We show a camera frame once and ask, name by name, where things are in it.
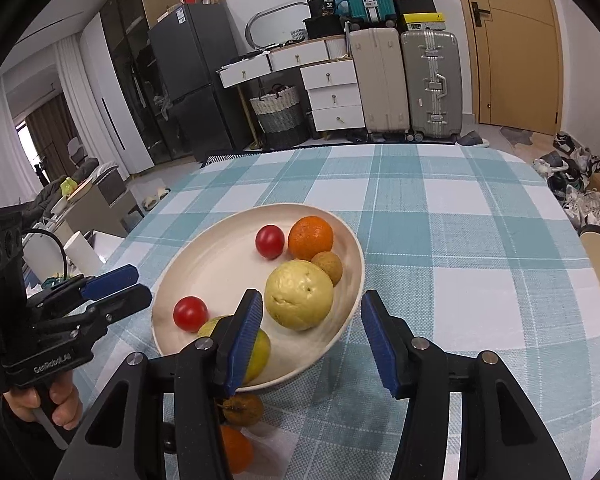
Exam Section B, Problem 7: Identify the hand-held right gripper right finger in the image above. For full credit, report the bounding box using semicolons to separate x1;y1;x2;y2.
360;290;563;480

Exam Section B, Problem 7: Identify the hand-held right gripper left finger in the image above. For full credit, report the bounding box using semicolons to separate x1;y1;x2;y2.
54;288;265;480

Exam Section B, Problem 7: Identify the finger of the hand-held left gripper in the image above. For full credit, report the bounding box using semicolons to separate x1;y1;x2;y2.
55;283;153;333
27;264;140;311

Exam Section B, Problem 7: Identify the yellow guava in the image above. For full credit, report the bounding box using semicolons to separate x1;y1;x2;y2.
264;259;335;332
197;315;272;385

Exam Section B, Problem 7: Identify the red cherry tomato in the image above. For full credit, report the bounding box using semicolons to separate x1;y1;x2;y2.
173;296;209;332
255;225;285;260

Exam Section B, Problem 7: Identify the wrinkled brown passion fruit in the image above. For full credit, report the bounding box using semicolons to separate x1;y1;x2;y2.
219;393;265;427

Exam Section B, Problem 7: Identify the cream round plate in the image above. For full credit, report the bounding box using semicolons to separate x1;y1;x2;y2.
151;203;366;392

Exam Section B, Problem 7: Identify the brown longan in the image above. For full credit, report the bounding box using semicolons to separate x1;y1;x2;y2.
311;251;343;287

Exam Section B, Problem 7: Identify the orange mandarin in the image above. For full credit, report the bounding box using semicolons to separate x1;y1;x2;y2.
221;425;255;475
287;215;335;262

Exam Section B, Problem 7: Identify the person's left forearm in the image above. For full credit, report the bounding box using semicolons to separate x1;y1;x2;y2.
0;395;76;480

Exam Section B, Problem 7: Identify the person's left hand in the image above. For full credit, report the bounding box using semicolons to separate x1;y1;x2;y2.
2;382;83;431

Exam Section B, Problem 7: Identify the white paper roll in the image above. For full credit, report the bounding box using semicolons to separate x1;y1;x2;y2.
62;232;103;276

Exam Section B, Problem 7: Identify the beige side table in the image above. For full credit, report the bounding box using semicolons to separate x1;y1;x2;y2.
62;172;146;236

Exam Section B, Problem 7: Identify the pair of white slippers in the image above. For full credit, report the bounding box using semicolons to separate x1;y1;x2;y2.
142;186;172;211

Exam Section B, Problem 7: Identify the teal checked tablecloth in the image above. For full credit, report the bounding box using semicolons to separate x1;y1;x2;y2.
45;144;600;480

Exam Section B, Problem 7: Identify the brown curtain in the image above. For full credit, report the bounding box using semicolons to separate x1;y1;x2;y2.
25;92;81;181

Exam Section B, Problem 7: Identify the white sheer curtain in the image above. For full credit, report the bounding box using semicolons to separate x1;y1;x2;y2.
0;77;46;211

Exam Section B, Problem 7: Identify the white tall cabinet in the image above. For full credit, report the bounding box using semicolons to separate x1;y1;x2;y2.
80;12;156;181

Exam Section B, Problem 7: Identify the dark grey fridge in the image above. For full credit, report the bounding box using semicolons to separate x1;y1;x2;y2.
147;2;255;163

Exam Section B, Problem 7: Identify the dark glass wardrobe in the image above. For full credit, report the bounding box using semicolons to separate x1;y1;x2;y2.
100;0;181;166

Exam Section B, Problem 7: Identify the pair of grey slippers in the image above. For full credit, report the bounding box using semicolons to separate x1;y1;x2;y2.
457;130;491;148

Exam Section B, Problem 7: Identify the woven laundry basket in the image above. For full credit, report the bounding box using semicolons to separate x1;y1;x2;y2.
250;84;308;150

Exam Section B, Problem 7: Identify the grey door mat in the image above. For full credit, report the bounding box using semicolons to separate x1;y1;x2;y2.
500;126;533;146

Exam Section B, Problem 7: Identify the pile of shoes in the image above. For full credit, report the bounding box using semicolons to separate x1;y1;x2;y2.
532;132;600;236

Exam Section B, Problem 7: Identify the white three-drawer dresser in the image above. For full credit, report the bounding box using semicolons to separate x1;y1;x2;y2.
300;57;367;133

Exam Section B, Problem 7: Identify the beige suitcase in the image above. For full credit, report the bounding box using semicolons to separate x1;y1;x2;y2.
348;27;411;141

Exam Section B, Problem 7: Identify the silver suitcase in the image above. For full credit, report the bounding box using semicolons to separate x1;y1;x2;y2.
401;30;463;142

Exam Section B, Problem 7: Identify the white desk with drawers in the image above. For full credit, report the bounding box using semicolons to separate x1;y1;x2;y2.
217;37;353;88

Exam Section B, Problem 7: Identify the yellow wooden door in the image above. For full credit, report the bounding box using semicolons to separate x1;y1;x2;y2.
450;0;573;136

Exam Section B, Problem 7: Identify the black storage box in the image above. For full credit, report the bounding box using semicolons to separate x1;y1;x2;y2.
302;14;351;41

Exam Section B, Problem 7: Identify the yellow black shoe box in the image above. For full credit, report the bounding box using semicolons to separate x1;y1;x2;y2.
399;10;446;33

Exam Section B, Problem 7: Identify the black bucket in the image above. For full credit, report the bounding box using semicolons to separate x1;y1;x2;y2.
307;0;342;17

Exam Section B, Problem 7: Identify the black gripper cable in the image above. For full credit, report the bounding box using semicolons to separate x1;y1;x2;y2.
20;229;70;281

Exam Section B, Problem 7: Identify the chrome curved frame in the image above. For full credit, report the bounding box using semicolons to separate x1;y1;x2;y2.
245;2;311;51

